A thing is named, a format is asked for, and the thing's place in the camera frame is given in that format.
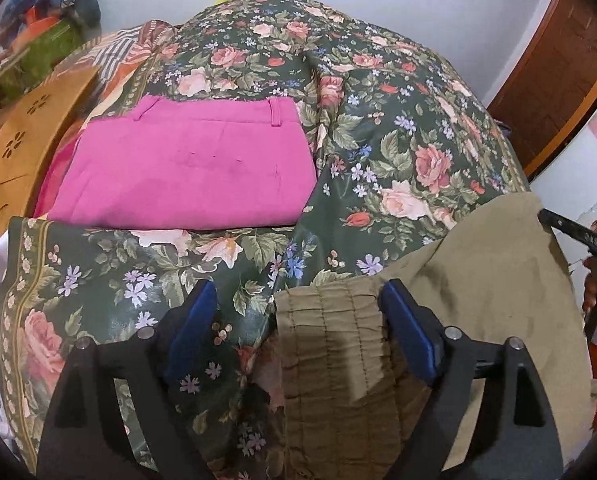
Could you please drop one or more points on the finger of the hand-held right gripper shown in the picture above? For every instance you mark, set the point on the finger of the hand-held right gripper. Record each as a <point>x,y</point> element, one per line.
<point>580,234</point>

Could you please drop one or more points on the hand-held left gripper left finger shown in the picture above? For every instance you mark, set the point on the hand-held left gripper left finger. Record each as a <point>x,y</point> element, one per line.
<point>194,327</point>

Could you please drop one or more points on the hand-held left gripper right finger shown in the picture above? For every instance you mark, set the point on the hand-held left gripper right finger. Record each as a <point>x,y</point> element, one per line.
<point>409,332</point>

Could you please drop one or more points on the olive khaki pants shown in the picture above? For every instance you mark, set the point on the olive khaki pants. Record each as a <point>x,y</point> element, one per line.
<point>478,270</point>

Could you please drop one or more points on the pink folded pants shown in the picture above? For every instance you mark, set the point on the pink folded pants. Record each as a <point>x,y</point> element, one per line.
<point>188,165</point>

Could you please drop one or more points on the person's right hand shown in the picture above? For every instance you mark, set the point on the person's right hand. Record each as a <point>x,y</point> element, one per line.
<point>589,285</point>

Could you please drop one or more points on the brown wooden door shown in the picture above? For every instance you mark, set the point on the brown wooden door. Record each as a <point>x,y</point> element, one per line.
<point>553,65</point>

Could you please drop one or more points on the dark green floral blanket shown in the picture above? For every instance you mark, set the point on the dark green floral blanket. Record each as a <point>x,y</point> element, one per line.
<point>378,125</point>

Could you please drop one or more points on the wooden board with flower cutouts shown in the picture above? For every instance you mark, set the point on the wooden board with flower cutouts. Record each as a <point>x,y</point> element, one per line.
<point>23,140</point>

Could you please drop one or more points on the striped cloth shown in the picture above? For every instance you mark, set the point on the striped cloth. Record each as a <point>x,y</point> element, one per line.
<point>121,52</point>

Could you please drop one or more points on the pile of colourful clothes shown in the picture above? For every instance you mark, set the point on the pile of colourful clothes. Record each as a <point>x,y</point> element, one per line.
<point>38,20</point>

